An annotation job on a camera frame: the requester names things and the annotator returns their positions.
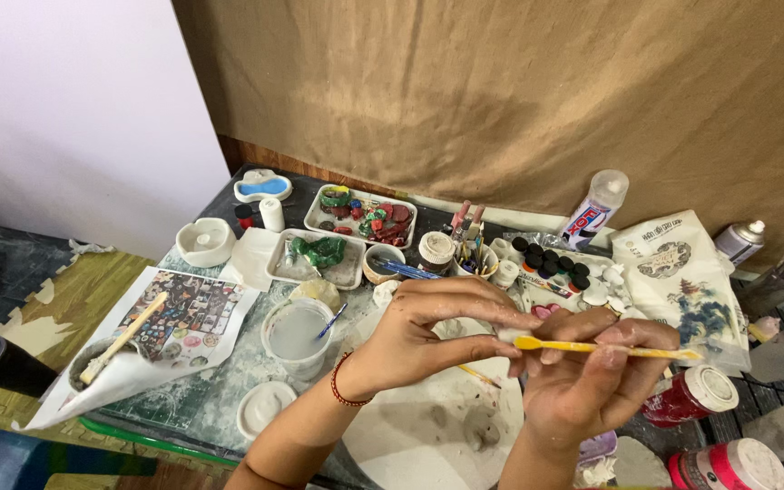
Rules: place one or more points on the clear cup of cloudy water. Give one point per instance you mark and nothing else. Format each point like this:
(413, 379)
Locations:
(293, 340)

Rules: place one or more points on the brown jar with white lid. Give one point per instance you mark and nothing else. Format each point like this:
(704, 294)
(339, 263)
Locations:
(436, 252)

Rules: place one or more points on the small red black bottle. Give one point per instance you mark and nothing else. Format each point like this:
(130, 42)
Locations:
(244, 216)

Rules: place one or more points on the blue chair seat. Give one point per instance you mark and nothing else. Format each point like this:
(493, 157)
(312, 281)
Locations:
(38, 459)

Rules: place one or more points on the set of black lidded paint pots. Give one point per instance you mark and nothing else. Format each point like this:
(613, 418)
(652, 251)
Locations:
(555, 265)

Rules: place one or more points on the pink paint jar white lid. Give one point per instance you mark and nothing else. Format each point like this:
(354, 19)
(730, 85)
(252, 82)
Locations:
(725, 466)

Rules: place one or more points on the heap of white clay shapes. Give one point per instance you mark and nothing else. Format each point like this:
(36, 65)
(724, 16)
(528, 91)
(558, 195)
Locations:
(603, 286)

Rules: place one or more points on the yellow sculpting tool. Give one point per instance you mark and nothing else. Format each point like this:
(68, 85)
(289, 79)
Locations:
(569, 346)

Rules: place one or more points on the thin yellow paint brush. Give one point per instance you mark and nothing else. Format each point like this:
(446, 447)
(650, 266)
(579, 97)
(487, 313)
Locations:
(480, 376)

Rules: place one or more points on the small beige bowl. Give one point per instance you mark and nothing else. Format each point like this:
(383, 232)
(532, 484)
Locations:
(375, 272)

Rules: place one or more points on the white tray of coloured clay pieces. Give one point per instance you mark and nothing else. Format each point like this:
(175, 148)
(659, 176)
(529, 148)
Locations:
(361, 214)

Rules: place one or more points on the white round ashtray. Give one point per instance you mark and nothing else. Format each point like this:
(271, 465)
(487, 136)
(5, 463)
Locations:
(205, 241)

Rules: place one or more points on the pink clay heart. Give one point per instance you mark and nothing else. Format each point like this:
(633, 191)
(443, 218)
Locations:
(545, 311)

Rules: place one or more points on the green clay figure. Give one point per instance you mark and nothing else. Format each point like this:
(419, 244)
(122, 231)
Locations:
(320, 250)

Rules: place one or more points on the printed clear plastic bag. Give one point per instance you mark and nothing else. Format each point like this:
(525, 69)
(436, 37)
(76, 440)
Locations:
(684, 279)

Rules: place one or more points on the small white bottle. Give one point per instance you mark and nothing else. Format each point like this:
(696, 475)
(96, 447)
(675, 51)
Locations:
(271, 214)

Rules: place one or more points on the white tray with plaster residue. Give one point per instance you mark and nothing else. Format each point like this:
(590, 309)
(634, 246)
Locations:
(348, 272)

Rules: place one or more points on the cup of sculpting tools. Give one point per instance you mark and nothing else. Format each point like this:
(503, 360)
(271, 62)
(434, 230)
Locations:
(477, 255)

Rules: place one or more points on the purple plastic piece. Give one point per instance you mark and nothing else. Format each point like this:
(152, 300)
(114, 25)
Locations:
(596, 448)

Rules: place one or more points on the silver spray can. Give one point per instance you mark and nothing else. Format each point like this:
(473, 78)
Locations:
(739, 241)

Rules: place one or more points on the brown paper backdrop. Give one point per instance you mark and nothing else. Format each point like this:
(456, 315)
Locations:
(501, 102)

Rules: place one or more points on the round white plaster lid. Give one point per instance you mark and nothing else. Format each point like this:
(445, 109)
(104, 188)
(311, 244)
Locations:
(264, 407)

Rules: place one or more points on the round white work board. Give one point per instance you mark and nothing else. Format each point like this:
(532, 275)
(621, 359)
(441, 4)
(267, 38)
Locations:
(419, 435)

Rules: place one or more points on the yellowish sponge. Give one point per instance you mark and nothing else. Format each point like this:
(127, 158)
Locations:
(316, 292)

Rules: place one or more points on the red paint jar white lid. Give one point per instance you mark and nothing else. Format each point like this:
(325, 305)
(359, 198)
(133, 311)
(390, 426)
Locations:
(688, 395)

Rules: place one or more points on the blue and white dish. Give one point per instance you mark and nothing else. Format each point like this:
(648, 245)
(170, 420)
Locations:
(263, 186)

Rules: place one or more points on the bundle of paint brushes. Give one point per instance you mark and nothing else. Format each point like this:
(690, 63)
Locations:
(783, 279)

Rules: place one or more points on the white glue bottle red label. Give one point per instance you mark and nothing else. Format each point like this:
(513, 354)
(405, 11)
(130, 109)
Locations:
(593, 211)

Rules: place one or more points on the person's right hand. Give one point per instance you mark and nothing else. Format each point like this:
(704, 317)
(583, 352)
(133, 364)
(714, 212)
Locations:
(582, 395)

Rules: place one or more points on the small white paint pot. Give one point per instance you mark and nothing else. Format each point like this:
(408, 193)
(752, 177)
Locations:
(505, 273)

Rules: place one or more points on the printed reference picture sheet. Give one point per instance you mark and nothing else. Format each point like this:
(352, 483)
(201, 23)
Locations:
(181, 320)

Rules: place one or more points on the white tissue paper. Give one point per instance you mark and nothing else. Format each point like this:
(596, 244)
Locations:
(252, 258)

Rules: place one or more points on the bundle of blue brushes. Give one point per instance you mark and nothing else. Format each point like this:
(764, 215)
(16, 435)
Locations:
(405, 270)

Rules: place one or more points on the person's left hand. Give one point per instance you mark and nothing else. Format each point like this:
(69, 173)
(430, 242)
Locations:
(405, 340)

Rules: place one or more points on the small white clay piece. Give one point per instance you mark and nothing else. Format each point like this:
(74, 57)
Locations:
(511, 335)

